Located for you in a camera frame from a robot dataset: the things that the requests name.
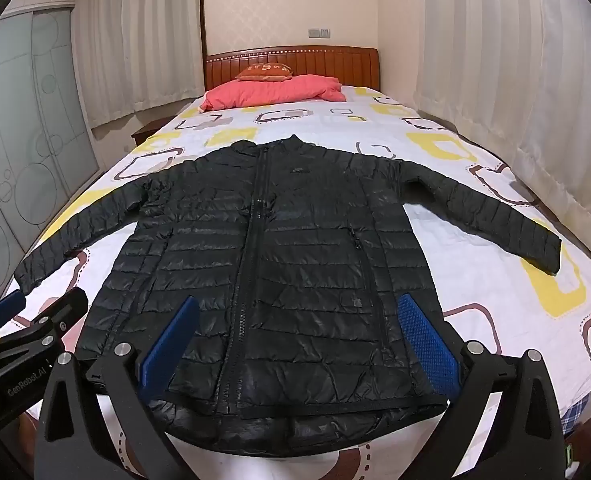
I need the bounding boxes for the blue plaid cloth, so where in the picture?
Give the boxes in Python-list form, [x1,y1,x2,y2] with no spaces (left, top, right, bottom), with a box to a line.
[560,390,591,436]

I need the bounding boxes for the pink folded quilt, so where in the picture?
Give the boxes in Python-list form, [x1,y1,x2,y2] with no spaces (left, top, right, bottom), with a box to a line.
[198,74,347,112]

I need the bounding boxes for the wooden nightstand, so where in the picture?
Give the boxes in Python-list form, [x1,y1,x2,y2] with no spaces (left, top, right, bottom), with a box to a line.
[131,117,173,147]

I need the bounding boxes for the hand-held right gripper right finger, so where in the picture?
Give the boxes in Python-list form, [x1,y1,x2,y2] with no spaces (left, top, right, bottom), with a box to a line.
[398,294,575,480]

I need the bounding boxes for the frosted glass wardrobe doors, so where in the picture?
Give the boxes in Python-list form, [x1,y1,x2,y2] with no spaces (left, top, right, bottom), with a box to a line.
[0,5,101,296]

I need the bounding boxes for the orange cushion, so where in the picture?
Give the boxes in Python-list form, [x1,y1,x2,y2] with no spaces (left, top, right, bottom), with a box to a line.
[236,63,294,82]

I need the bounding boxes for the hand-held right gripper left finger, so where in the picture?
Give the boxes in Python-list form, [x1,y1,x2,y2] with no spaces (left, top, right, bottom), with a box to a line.
[38,296,201,480]

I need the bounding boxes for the bed with patterned sheet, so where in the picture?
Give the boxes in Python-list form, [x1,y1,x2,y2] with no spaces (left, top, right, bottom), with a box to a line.
[0,85,591,480]

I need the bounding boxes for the cream curtain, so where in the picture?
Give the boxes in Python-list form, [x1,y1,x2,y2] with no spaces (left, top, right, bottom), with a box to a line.
[72,0,207,131]
[415,0,591,261]

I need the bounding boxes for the black puffer jacket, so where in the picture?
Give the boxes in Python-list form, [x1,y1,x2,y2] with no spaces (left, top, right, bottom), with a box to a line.
[14,134,562,458]

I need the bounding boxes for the wooden headboard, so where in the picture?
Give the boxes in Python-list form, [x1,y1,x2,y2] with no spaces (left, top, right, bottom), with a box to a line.
[204,46,380,93]

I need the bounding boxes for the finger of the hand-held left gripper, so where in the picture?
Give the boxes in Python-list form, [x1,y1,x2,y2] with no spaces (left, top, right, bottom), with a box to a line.
[0,290,27,334]
[0,287,90,347]

